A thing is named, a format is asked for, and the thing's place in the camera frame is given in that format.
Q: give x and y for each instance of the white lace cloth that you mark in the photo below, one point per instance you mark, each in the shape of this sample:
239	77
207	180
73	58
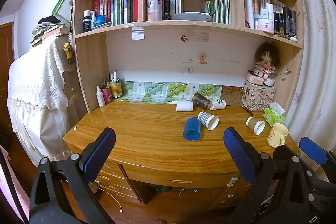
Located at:
36	87

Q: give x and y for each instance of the brown pen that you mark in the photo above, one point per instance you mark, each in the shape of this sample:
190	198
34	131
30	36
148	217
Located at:
247	110

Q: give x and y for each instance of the pink jar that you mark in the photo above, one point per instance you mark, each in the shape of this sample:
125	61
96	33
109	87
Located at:
265	26

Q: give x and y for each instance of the printed canvas storage box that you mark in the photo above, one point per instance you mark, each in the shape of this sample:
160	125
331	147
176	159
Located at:
258	99

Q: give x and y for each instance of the black cosmetic bottle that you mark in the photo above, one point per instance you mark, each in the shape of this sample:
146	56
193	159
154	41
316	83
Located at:
87	22

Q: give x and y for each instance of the row of black bottles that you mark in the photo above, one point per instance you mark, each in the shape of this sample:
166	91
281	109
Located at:
286	22

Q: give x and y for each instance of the grey pouch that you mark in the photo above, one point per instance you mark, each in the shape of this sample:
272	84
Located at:
192	16

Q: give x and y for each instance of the green framed board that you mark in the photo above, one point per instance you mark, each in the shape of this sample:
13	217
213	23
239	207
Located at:
64	2

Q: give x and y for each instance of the brown face print card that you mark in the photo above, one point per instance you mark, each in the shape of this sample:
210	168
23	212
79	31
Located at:
232	96

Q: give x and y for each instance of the white label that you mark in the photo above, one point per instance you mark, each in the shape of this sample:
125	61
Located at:
138	33

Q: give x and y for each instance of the white floral thermos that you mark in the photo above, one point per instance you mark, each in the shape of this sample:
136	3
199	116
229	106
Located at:
154	3

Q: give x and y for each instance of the blue plastic cup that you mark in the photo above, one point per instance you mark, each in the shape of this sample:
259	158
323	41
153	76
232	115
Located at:
192	128

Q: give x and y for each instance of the white floral curtain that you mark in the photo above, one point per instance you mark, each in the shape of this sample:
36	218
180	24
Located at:
315	56

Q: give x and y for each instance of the wooden bookshelf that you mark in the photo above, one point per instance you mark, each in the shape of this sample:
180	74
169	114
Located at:
89	69

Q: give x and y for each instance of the checked paper cup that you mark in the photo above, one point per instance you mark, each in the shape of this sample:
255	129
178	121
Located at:
207	120

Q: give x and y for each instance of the white spray bottle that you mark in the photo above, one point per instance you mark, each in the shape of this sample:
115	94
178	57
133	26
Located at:
100	98

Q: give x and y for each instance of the row of green grape cards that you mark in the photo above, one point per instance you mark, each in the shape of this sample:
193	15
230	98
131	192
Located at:
157	91

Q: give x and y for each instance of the green tissue pack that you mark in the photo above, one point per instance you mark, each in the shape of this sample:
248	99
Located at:
273	116

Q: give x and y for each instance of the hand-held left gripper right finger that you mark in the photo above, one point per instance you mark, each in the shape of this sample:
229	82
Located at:
240	154

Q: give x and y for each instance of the brown patterned paper cup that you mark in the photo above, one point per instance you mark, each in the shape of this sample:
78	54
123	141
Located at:
200	101

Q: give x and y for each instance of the cream mug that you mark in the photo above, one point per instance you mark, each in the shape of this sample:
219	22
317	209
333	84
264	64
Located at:
277	134

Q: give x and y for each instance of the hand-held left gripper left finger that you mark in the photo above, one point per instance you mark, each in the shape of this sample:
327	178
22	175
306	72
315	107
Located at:
97	151

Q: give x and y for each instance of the brown wooden door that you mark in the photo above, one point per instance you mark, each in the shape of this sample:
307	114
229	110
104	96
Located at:
5	50

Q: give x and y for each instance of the brown-haired rag doll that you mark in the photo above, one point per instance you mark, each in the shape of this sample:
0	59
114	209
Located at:
266	58

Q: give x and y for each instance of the blue jar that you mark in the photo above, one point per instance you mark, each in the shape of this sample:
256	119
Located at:
101	20

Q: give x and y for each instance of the stack of books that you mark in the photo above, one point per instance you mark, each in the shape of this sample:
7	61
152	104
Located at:
46	32

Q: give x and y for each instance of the pink music box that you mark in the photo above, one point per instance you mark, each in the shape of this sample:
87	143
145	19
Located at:
254	79

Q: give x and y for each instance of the wooden desk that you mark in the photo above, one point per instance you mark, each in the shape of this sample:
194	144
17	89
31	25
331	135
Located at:
152	134

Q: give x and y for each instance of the white tube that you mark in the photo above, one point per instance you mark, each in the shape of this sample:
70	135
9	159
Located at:
249	12

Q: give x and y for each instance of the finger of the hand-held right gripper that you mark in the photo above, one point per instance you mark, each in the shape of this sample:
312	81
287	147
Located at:
312	148
321	203

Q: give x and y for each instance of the plain white cup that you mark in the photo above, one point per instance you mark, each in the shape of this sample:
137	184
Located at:
184	106

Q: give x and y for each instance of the bear shaped clip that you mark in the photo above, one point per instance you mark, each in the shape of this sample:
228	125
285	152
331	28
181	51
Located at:
202	58

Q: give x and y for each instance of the white leaf print paper cup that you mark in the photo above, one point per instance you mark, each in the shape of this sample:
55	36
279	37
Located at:
218	103

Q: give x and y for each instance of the red sticker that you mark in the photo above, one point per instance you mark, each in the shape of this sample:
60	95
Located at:
184	38

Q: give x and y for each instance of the beige paper cup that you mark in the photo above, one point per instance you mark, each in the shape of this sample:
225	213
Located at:
254	124

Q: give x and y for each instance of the row of red and green books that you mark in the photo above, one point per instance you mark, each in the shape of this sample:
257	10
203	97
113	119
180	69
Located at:
118	7

